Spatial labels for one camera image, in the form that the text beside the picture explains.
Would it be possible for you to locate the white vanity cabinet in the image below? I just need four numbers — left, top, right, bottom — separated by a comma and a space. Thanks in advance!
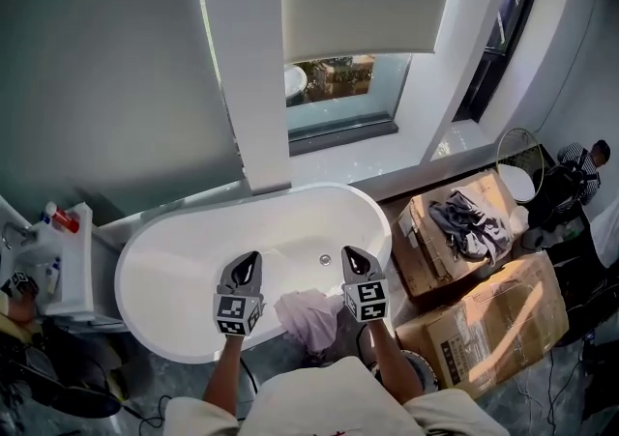
0, 194, 128, 332

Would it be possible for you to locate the chrome faucet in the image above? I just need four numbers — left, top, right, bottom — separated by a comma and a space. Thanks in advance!
1, 220, 39, 251

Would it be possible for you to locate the person's cream shirt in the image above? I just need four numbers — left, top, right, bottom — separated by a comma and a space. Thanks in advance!
162, 355, 513, 436

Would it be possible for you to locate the large taped cardboard box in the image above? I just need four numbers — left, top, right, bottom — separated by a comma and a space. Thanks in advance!
394, 251, 572, 400

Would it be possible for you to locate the pink cloth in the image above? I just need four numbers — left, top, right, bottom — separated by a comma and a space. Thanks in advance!
274, 288, 346, 357

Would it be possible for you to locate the black backpack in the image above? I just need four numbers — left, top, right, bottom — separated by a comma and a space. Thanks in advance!
531, 163, 589, 227

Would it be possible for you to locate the white bathtub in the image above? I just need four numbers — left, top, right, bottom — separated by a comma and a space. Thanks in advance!
113, 181, 394, 366

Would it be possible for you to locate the person's left forearm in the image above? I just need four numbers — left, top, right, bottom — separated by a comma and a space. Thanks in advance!
201, 334, 247, 421

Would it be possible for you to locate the black framed window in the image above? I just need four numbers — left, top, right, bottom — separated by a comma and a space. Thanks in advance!
452, 0, 546, 125

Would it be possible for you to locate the flat cardboard box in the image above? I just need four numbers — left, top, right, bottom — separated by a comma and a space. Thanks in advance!
389, 169, 532, 301

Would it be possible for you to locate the glass window pane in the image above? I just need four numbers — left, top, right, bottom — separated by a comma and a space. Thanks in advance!
283, 52, 413, 144

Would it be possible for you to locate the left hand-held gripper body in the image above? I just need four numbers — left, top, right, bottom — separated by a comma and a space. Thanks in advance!
213, 286, 266, 339

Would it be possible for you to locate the wide roller blind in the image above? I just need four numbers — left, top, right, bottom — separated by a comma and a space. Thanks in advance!
0, 0, 246, 216

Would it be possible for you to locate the red bottle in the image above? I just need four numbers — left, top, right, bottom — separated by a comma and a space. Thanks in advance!
44, 200, 81, 234

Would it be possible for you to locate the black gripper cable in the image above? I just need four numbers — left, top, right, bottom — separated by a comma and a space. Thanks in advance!
355, 322, 383, 380
239, 355, 258, 396

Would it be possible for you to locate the person's right forearm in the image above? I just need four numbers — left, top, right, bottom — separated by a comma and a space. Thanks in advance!
366, 319, 426, 401

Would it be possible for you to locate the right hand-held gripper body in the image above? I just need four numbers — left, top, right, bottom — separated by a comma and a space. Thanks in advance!
340, 274, 392, 325

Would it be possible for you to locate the grey clothes pile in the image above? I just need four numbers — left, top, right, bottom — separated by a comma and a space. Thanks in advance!
427, 186, 515, 267

